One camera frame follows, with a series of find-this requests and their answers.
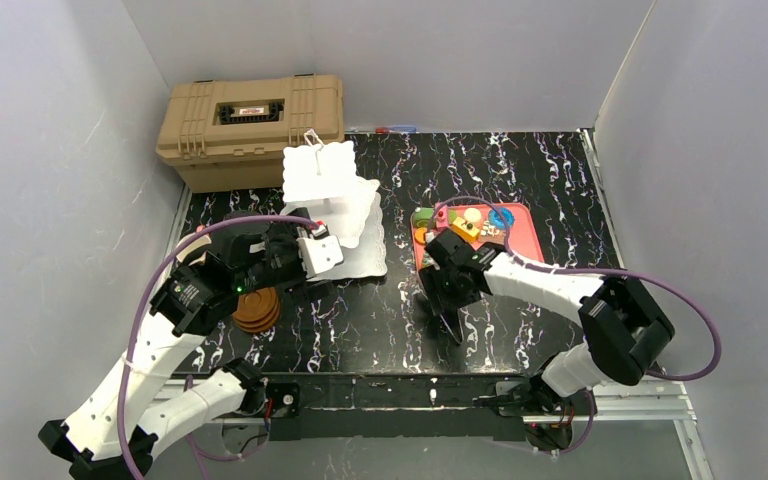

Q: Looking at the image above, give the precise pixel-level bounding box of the tan plastic tool case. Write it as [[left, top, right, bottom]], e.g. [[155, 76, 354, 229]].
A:
[[156, 74, 345, 193]]

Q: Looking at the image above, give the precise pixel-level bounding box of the white round cake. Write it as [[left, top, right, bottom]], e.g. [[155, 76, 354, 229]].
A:
[[462, 207, 484, 226]]

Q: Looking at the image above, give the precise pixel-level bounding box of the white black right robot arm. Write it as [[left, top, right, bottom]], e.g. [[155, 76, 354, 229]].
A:
[[419, 229, 675, 403]]

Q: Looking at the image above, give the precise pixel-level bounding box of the white three-tier cake stand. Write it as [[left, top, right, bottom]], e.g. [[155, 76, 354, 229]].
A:
[[281, 129, 387, 283]]

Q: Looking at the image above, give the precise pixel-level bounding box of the pink serving tray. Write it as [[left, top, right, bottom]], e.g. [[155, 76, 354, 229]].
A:
[[410, 202, 544, 269]]

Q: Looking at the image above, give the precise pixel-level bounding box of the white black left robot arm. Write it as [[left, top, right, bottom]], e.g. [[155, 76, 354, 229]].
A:
[[39, 209, 343, 479]]

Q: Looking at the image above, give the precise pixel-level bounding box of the round orange waffle cookie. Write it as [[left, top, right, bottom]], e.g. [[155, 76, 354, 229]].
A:
[[413, 227, 428, 245]]

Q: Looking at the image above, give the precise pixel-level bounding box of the aluminium frame rail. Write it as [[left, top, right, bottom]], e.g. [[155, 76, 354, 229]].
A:
[[99, 374, 698, 425]]

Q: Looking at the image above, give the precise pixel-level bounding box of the stack of brown wooden coasters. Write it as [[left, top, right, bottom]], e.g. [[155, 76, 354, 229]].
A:
[[231, 287, 281, 334]]

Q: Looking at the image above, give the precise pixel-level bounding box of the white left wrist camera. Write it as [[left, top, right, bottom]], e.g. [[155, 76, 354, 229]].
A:
[[296, 222, 344, 281]]

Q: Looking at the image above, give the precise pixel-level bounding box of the blue donut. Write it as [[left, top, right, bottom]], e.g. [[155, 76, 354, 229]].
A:
[[487, 207, 515, 230]]

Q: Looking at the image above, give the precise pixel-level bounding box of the green roll cake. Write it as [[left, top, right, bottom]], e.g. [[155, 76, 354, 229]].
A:
[[411, 207, 434, 229]]

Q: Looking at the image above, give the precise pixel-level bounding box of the pink cake slice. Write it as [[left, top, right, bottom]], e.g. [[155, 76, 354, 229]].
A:
[[429, 203, 449, 231]]

